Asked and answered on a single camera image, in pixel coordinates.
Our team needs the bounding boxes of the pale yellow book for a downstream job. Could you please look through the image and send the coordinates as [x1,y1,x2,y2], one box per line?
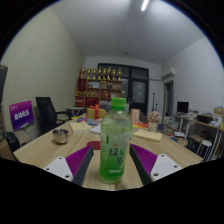
[132,129,163,143]
[68,120,92,134]

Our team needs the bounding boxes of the black computer monitor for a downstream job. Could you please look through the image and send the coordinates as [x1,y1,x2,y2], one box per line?
[176,101,190,114]

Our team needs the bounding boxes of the dark glass door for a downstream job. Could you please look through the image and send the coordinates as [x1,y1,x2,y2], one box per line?
[97,63,149,116]

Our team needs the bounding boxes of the pink flowers in white pot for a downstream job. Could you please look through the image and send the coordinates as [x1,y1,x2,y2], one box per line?
[147,111,162,133]

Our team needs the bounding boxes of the small stainless steel cup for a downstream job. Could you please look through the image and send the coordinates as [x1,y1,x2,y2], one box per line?
[52,128,70,145]

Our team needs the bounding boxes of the orange flat book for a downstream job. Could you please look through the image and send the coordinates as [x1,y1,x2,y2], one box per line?
[132,121,149,130]

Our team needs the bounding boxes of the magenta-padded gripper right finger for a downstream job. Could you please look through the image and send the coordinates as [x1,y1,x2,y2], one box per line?
[129,143,184,187]

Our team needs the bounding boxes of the small round side table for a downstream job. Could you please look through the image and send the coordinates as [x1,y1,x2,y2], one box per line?
[66,106,86,118]

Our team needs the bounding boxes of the black mesh chair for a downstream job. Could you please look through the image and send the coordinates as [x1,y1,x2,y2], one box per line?
[3,131,22,154]

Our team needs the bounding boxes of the long ceiling light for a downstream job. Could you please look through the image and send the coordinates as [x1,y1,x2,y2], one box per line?
[140,0,151,12]

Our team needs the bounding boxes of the green tea plastic bottle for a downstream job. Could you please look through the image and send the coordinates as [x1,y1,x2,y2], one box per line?
[98,97,133,185]

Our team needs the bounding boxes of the wooden shelf unit with trophies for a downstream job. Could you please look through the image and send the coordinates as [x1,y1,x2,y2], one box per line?
[74,67,124,108]

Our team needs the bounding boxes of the black office chair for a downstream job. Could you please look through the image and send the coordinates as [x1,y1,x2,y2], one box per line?
[35,96,72,134]

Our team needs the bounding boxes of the purple sign on stand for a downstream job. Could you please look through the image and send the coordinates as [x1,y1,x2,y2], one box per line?
[8,100,35,133]

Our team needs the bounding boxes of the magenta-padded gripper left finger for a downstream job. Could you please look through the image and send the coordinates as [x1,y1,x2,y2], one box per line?
[43,144,95,187]

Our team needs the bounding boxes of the white wall air conditioner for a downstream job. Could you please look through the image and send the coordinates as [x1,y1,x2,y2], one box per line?
[161,67,177,81]

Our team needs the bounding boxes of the upright orange box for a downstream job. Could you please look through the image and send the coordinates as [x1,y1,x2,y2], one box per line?
[130,108,141,124]

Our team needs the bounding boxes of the cluttered white-legged side desk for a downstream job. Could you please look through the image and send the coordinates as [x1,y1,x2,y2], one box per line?
[173,105,224,158]

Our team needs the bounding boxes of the yellow gift box red ribbon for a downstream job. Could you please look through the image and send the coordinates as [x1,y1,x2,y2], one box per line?
[86,103,107,120]

